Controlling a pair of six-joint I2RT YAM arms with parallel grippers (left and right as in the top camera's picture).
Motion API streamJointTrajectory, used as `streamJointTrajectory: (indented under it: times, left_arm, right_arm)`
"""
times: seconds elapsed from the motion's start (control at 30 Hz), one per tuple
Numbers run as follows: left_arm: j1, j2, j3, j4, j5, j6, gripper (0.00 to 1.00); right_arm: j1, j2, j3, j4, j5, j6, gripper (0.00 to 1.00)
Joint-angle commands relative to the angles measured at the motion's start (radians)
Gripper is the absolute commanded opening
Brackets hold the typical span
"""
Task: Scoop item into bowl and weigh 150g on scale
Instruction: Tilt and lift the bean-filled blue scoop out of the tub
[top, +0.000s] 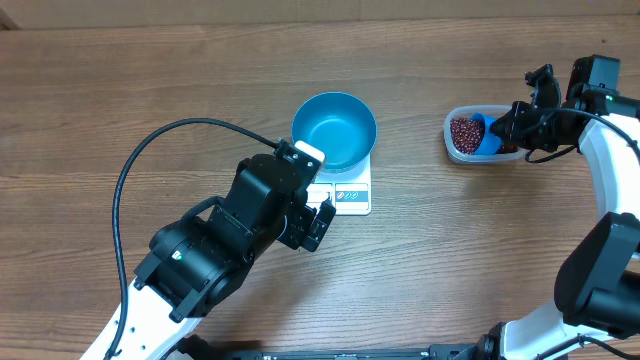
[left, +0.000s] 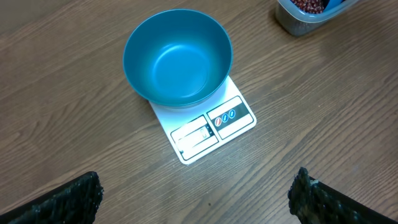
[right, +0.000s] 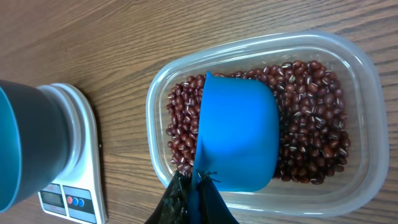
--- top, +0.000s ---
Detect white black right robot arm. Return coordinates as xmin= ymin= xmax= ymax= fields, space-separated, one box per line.
xmin=475 ymin=55 xmax=639 ymax=359

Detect red beans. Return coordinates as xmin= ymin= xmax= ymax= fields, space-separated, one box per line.
xmin=451 ymin=117 xmax=519 ymax=154

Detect teal metal bowl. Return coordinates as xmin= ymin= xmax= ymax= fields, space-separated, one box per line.
xmin=291 ymin=92 xmax=378 ymax=173

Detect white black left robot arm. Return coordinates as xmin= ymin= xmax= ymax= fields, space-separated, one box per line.
xmin=83 ymin=141 xmax=336 ymax=359

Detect white digital kitchen scale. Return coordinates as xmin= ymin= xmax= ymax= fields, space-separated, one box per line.
xmin=307 ymin=156 xmax=372 ymax=216

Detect black mounting rail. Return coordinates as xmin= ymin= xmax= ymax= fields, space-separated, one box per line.
xmin=163 ymin=335 xmax=502 ymax=360

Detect clear plastic container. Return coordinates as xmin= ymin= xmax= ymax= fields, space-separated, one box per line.
xmin=443 ymin=105 xmax=526 ymax=164

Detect blue plastic measuring scoop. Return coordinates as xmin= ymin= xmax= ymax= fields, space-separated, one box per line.
xmin=470 ymin=113 xmax=503 ymax=156

